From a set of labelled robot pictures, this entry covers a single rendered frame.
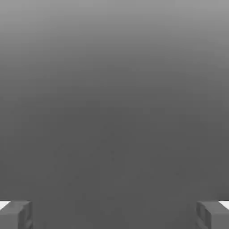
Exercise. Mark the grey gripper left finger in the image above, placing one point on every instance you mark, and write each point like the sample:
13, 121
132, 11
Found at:
12, 216

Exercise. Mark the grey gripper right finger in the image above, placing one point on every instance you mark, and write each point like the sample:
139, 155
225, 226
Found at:
216, 216

